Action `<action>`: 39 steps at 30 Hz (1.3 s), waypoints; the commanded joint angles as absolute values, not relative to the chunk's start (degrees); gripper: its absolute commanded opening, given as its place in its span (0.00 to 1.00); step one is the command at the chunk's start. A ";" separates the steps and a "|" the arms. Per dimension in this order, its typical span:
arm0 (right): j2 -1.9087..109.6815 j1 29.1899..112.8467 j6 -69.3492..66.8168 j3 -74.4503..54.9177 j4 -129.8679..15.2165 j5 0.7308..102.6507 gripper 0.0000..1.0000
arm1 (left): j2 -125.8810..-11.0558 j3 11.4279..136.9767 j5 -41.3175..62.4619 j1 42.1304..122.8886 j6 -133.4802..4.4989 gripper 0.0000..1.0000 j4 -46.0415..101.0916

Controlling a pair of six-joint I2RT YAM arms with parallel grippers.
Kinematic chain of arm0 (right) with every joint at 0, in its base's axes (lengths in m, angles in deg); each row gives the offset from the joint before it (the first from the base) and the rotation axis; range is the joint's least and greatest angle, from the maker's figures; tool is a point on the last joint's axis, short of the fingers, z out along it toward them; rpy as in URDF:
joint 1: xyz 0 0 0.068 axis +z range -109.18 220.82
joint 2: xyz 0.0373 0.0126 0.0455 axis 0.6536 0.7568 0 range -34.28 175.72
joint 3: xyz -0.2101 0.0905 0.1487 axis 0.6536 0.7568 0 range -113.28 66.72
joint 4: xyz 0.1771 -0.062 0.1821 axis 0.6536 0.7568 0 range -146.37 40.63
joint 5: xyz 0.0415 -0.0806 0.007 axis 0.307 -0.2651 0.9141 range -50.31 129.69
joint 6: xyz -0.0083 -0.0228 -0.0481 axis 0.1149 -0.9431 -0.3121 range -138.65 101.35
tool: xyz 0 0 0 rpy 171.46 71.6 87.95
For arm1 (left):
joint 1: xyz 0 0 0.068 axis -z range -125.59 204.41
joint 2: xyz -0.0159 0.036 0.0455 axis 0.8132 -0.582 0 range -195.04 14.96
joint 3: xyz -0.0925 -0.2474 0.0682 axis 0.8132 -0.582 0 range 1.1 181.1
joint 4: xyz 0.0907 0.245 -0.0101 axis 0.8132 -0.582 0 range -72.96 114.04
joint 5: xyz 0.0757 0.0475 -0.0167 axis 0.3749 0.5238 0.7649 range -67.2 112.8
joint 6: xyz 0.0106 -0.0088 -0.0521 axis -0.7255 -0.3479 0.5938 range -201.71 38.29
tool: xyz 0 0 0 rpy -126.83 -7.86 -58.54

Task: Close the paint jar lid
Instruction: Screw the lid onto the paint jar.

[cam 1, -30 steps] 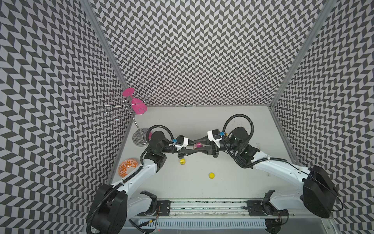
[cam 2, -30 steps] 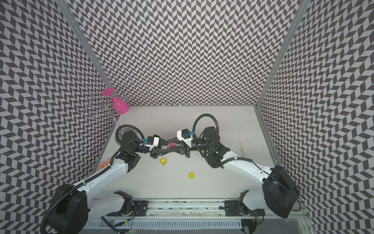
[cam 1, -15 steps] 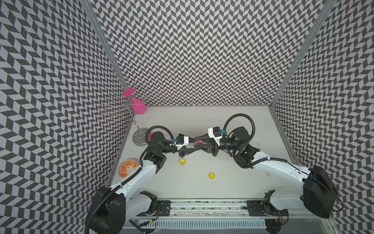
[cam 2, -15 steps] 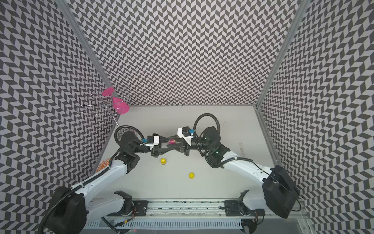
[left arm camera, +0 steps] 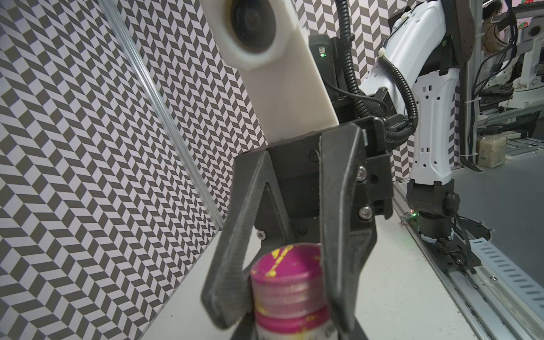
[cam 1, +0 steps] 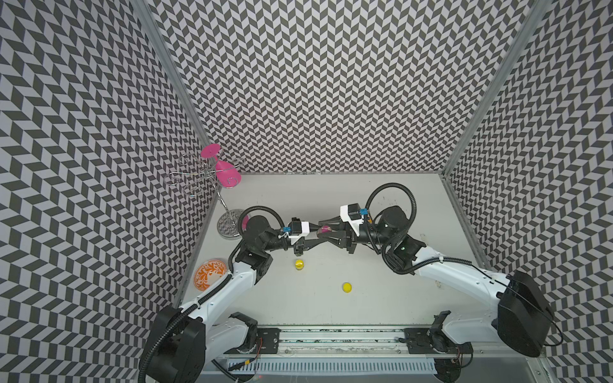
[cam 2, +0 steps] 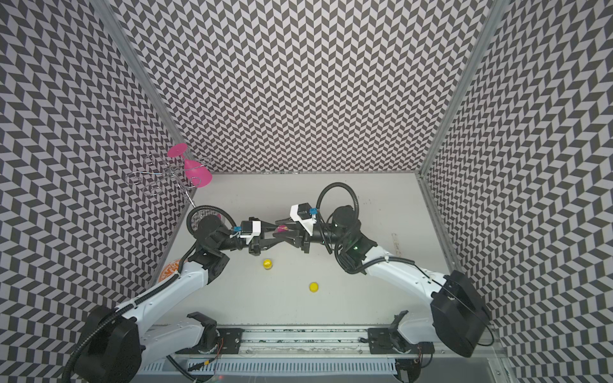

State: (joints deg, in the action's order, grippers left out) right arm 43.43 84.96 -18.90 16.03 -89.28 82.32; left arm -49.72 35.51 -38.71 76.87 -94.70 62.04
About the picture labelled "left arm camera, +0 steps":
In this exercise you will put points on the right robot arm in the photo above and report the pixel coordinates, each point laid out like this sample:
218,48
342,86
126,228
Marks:
410,89

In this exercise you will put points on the magenta jar lid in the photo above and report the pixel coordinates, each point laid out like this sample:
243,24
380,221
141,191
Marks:
288,282

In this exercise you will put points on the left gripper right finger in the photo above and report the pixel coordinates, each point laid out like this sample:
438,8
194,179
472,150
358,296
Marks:
358,333

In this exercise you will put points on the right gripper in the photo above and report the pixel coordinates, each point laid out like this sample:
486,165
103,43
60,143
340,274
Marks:
292,191

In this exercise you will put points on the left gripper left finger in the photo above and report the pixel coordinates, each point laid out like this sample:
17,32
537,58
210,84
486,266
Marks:
246,329

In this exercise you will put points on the magenta paint jar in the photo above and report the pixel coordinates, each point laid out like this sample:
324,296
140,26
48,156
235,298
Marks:
316,325

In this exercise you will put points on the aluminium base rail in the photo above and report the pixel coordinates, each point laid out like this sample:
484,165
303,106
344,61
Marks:
497,298

